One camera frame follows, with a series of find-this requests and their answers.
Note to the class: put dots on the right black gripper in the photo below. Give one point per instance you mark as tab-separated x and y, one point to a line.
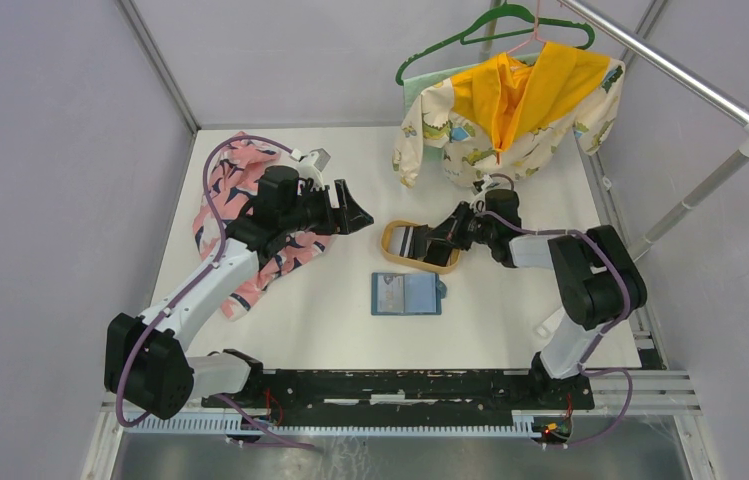
449	232

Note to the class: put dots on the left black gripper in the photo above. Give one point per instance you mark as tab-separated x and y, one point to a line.
353	217

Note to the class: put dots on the oval wooden tray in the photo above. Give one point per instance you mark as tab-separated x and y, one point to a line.
388	250

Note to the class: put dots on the silver credit card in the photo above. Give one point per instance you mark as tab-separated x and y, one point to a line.
389	295

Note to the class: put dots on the blue leather card holder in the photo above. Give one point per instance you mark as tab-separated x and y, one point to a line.
424	293

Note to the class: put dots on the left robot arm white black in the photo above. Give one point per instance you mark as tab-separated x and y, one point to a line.
146	365

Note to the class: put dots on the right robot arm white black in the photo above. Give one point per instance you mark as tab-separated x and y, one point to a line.
598	281

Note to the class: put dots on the grey striped credit card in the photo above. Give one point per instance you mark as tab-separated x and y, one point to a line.
404	237

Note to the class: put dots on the dinosaur print yellow lined jacket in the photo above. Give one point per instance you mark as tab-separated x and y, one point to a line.
508	116

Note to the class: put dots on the pink shark print garment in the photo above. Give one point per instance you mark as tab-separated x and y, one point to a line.
233	177

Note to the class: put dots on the light green cloth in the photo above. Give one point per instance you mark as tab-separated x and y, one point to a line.
417	83

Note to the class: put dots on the green plastic hanger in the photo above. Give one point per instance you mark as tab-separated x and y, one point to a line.
483	30

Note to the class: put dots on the metal clothes rack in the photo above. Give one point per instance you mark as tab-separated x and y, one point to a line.
680	155

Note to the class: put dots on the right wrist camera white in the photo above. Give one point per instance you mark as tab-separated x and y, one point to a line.
489	182

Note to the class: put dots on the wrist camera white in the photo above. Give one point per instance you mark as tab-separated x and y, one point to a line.
310	167
489	182

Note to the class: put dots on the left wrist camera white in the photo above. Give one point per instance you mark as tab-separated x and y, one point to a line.
310	167

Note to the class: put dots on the white plastic bracket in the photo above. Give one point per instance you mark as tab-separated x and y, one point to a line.
548	327

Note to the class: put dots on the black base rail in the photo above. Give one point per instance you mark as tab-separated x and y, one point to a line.
406	398

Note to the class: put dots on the pink wire hanger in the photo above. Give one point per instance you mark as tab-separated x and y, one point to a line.
526	40

